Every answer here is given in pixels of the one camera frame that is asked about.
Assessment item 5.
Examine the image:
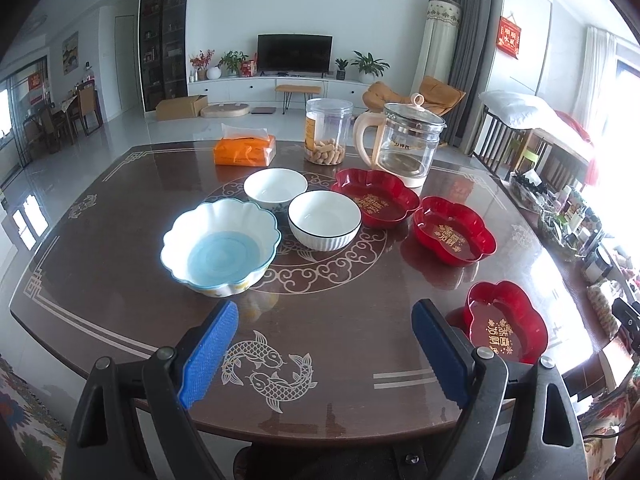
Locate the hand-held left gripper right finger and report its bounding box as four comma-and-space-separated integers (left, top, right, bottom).
411, 299, 588, 480

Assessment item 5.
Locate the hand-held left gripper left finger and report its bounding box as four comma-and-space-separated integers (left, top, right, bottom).
62, 300, 241, 480

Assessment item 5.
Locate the red flower-shaped plate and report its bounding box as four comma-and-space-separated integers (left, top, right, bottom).
330, 168, 421, 229
411, 196, 497, 267
462, 280, 549, 365

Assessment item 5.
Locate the scalloped white and blue bowl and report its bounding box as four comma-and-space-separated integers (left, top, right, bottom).
160, 198, 282, 298

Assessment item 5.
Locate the white ribbed bowl black rim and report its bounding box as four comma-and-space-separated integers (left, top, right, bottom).
288, 190, 362, 252

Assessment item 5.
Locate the small white bowl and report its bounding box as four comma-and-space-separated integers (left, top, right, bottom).
243, 168, 308, 212

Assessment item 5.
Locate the floral patterned cloth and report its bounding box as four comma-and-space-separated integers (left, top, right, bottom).
575, 380, 640, 480

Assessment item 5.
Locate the basket with small items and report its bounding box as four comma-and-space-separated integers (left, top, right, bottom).
510, 169, 556, 211

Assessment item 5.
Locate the patterned floor rug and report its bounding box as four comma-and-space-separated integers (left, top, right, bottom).
0, 355, 68, 480

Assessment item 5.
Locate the red cloth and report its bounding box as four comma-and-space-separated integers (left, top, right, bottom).
555, 110, 601, 186

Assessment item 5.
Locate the orange tissue pack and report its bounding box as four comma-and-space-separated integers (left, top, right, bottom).
214, 123, 277, 167

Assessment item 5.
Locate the dark wooden railed bench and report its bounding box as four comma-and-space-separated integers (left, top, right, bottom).
470, 105, 596, 186

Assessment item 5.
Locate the white pillow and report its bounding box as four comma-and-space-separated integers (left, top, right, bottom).
479, 90, 571, 128

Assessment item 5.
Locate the beige oval floor tray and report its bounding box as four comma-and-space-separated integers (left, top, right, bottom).
200, 103, 251, 120

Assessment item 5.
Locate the cardboard box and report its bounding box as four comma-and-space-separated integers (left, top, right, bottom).
155, 95, 209, 121

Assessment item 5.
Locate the clear plastic snack jar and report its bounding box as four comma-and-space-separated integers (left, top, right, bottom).
304, 98, 354, 166

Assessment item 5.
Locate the white curtain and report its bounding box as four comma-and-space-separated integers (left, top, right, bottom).
572, 25, 618, 131

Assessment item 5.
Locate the orange lounge chair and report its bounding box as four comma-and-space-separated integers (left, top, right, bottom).
362, 76, 467, 117

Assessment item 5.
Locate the white television cabinet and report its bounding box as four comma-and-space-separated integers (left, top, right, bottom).
187, 75, 381, 107

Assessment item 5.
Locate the wooden dining chair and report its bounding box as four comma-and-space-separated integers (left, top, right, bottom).
75, 82, 104, 136

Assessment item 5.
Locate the red flower arrangement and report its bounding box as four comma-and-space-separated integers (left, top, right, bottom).
190, 50, 216, 81

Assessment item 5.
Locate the green potted plant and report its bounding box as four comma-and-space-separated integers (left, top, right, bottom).
218, 50, 249, 77

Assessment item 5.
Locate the large leafy potted plant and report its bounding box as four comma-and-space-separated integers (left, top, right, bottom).
350, 51, 391, 84

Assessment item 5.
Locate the grey curtain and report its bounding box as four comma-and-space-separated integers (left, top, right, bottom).
446, 0, 496, 148

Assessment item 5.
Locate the covered standing air conditioner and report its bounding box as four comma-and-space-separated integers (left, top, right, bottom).
410, 0, 462, 93

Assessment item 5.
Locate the black television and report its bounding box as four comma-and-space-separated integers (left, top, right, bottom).
257, 34, 333, 73

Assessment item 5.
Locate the dark display cabinet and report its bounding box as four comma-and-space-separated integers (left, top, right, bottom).
138, 0, 192, 113

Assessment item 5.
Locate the glass kettle with cream handle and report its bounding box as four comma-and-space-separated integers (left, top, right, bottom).
353, 93, 447, 192

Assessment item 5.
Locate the red wall hanging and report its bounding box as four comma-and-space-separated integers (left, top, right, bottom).
497, 16, 523, 60

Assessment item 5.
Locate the wall painting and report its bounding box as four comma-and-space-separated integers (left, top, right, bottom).
62, 31, 80, 72

